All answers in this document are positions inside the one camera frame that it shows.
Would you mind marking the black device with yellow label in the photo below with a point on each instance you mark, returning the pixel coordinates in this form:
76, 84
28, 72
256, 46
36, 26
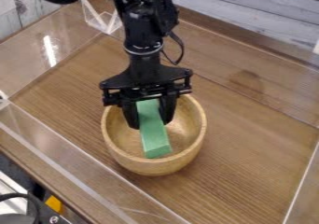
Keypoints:
47, 208

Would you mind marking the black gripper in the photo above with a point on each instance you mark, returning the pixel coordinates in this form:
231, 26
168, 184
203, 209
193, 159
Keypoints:
144, 80

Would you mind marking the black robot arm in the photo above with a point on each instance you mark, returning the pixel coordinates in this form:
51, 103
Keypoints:
148, 20

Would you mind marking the brown wooden bowl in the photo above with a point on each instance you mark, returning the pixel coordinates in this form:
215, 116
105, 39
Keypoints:
185, 132

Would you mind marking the green rectangular block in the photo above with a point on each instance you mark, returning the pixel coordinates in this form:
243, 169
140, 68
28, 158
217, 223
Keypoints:
155, 141

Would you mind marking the clear acrylic tray wall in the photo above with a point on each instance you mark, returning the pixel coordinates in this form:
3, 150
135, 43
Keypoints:
91, 188

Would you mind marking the clear acrylic corner bracket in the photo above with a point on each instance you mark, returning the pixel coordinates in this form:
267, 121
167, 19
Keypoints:
105, 22

